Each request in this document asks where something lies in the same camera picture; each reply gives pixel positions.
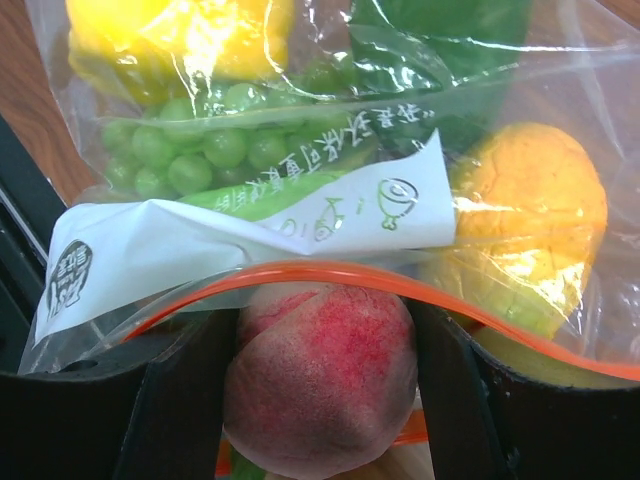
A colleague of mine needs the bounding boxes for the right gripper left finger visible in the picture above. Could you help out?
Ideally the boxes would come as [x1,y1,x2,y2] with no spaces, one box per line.
[1,309,238,479]

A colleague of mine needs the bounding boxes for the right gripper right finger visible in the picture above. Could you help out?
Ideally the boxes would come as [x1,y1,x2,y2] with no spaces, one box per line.
[408,300,639,479]

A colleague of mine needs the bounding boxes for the fake red peach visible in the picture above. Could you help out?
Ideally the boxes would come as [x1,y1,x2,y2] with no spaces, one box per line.
[223,282,418,479]

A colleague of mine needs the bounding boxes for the fake orange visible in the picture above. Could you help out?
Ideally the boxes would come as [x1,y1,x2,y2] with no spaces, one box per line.
[421,122,608,338]

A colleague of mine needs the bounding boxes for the clear zip top bag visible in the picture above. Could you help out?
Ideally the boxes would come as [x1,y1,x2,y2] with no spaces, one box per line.
[17,0,640,480]

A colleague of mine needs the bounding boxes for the fake green grapes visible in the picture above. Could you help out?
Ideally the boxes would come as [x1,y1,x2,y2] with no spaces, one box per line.
[99,52,361,201]

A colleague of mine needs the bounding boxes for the fake yellow pepper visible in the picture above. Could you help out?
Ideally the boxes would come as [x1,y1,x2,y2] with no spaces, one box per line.
[66,1,295,105]

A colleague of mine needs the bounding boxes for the fake green broccoli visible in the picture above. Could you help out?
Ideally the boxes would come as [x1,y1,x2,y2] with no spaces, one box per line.
[347,1,531,97]

